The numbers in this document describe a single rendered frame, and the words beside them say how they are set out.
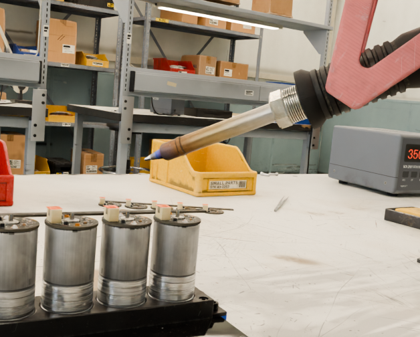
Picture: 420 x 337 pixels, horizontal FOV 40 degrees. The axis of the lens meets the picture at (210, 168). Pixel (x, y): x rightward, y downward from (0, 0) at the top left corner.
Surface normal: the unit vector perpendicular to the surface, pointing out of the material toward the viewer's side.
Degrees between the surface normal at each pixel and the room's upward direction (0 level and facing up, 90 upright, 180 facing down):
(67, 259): 90
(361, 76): 98
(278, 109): 90
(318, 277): 0
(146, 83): 90
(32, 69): 90
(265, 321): 0
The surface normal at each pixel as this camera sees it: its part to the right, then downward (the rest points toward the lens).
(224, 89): 0.56, 0.15
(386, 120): -0.82, 0.00
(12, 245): 0.37, 0.15
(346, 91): -0.36, 0.23
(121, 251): 0.04, 0.13
